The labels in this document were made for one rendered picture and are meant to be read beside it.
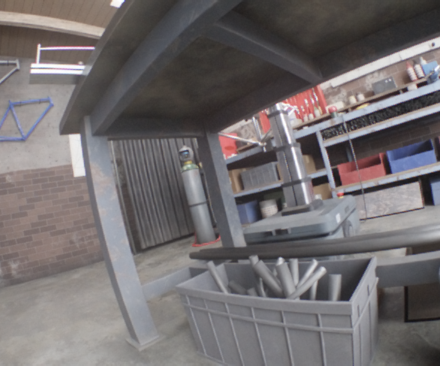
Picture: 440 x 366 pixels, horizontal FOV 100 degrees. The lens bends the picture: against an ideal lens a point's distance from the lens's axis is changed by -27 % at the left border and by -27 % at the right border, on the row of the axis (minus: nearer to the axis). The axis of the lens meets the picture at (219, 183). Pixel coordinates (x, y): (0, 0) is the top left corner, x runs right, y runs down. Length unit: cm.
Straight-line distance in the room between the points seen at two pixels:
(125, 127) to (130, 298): 62
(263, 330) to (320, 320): 14
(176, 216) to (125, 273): 276
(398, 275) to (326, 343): 24
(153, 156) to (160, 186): 43
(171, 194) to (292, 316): 321
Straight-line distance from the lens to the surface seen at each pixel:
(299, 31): 75
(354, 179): 203
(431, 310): 75
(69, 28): 347
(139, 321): 93
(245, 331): 60
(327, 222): 114
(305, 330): 49
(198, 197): 272
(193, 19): 48
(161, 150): 364
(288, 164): 144
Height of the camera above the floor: 45
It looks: 3 degrees up
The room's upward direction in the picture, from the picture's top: 14 degrees counter-clockwise
